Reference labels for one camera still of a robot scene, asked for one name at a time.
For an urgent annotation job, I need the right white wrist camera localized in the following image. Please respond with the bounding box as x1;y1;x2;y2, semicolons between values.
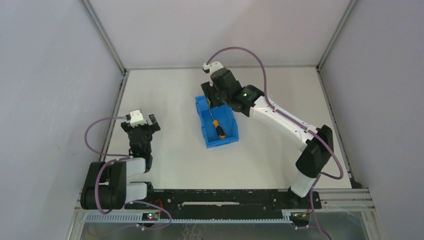
202;61;224;87

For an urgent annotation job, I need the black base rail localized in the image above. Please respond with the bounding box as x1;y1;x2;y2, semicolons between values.
124;189;322;220

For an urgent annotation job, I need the blue plastic bin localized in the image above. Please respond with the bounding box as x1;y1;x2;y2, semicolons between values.
195;95;239;149

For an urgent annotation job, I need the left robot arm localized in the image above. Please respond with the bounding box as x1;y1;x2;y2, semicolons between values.
80;110;161;215

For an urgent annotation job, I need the grey cable duct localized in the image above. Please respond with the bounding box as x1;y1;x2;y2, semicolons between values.
84;212;293;224

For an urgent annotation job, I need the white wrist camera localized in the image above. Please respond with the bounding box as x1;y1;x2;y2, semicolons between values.
126;109;148;127
202;61;224;87

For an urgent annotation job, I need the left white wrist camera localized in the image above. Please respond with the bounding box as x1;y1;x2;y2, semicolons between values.
126;109;148;127

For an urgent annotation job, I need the orange black screwdriver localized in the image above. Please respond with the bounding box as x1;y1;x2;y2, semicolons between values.
205;97;226;140

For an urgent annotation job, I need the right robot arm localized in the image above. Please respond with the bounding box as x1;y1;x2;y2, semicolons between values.
201;62;334;198

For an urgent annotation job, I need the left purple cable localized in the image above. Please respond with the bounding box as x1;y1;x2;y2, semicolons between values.
84;115;173;231

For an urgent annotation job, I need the small electronics board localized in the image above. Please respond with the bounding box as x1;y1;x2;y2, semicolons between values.
142;212;160;221

